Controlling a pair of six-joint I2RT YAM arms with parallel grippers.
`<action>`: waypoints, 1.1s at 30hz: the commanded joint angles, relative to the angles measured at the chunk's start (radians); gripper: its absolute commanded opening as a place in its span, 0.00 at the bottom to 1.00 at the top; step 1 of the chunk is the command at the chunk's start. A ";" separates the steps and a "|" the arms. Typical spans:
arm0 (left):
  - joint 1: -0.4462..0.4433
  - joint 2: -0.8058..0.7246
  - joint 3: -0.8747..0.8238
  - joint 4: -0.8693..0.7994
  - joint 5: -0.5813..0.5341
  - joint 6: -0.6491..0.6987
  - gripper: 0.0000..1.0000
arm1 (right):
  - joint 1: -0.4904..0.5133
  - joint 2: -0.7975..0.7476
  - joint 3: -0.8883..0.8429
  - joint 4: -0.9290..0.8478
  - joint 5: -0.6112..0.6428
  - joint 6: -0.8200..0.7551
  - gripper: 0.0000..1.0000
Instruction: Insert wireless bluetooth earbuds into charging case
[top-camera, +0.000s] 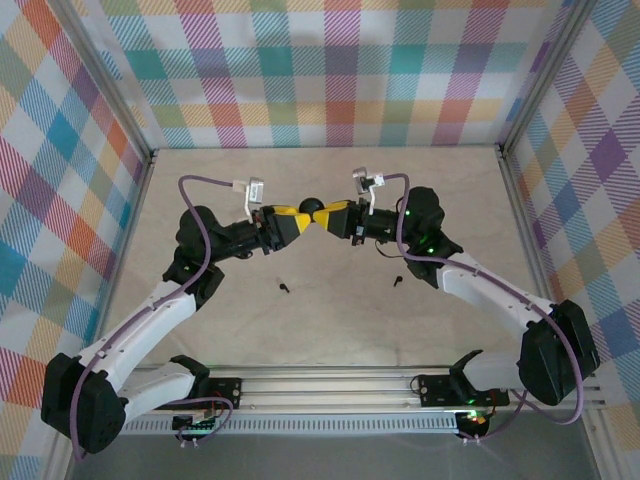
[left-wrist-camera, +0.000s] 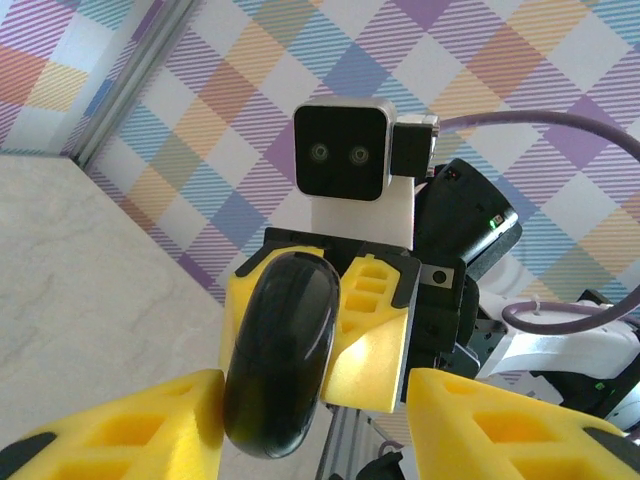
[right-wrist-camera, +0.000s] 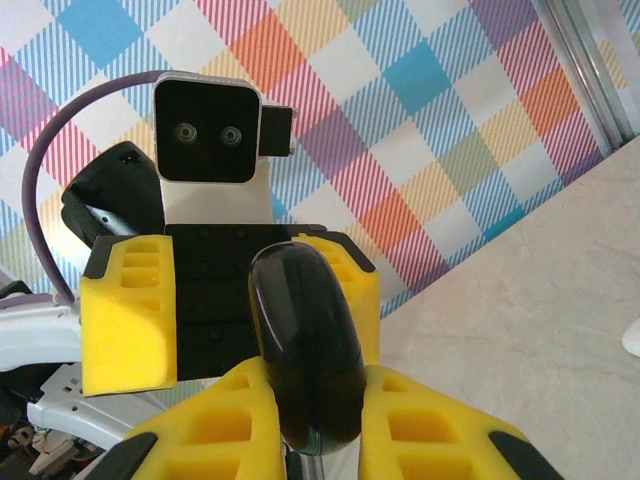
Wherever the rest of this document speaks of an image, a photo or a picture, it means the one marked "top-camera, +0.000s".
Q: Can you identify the aluminium right frame post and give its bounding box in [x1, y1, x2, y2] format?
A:
[497, 0, 601, 159]

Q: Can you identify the aluminium frame post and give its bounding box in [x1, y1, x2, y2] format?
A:
[53, 0, 157, 161]
[497, 0, 601, 159]

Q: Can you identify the aluminium right table edge rail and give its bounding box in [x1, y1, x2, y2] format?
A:
[497, 147, 621, 480]

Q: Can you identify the small circuit board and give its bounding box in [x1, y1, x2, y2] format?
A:
[172, 412, 221, 434]
[455, 409, 490, 427]

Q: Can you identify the aluminium left frame post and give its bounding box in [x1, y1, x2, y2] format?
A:
[53, 0, 157, 161]

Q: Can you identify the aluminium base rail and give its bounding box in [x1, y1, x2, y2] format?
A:
[119, 363, 609, 416]

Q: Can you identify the slotted grey cable duct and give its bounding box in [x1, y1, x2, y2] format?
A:
[119, 410, 464, 436]

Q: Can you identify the aluminium table edge rail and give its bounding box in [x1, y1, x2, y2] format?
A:
[47, 149, 160, 480]
[497, 147, 621, 480]

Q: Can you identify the aluminium left table edge rail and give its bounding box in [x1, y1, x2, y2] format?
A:
[47, 149, 160, 480]

